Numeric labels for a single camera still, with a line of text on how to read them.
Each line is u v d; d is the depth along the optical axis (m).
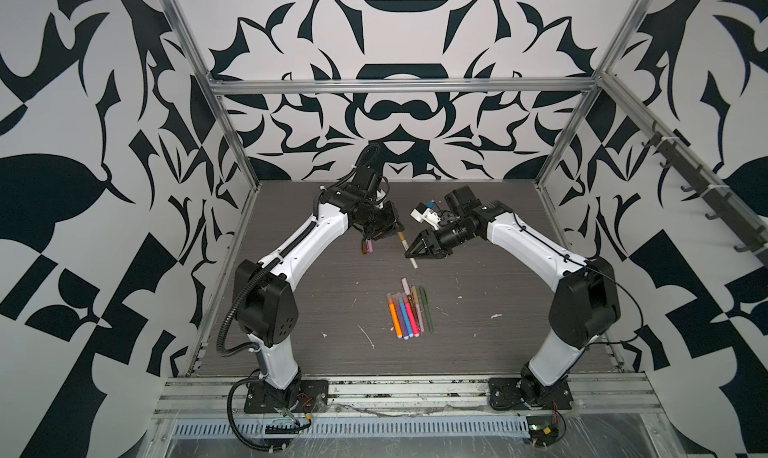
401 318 0.86
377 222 0.71
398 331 0.84
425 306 0.89
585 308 0.47
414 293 0.91
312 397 0.73
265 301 0.46
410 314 0.87
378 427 0.71
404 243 0.79
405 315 0.87
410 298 0.90
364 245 1.02
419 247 0.76
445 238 0.73
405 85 0.91
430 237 0.71
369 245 1.02
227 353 0.41
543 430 0.71
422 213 0.77
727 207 0.55
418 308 0.88
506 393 0.74
